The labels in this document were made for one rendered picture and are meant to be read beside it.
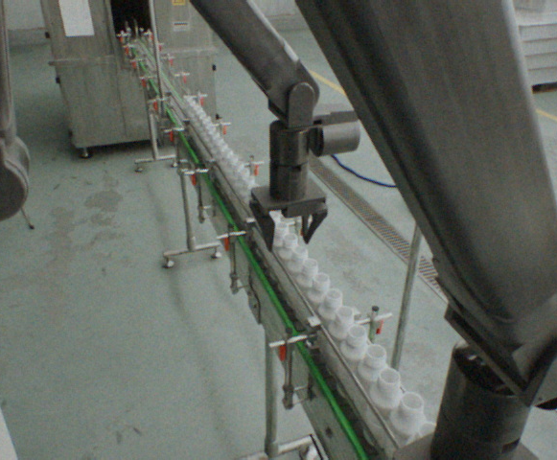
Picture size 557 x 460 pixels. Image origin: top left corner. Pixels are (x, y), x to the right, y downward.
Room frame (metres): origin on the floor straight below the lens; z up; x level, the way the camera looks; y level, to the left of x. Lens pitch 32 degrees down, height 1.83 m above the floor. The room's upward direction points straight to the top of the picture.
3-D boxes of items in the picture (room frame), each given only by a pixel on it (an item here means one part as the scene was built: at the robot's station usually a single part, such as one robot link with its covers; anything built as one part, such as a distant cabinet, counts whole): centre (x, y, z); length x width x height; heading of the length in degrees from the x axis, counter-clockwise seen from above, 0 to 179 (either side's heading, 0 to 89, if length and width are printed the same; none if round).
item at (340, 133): (0.68, -0.06, 1.60); 0.12 x 0.09 x 0.12; 110
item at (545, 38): (6.70, -3.21, 0.42); 1.23 x 1.04 x 0.83; 112
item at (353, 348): (0.71, -0.16, 1.08); 0.06 x 0.06 x 0.17
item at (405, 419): (0.54, -0.23, 1.08); 0.06 x 0.06 x 0.17
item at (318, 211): (0.67, -0.04, 1.44); 0.07 x 0.07 x 0.09; 20
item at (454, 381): (0.24, -0.16, 1.55); 0.07 x 0.06 x 0.07; 112
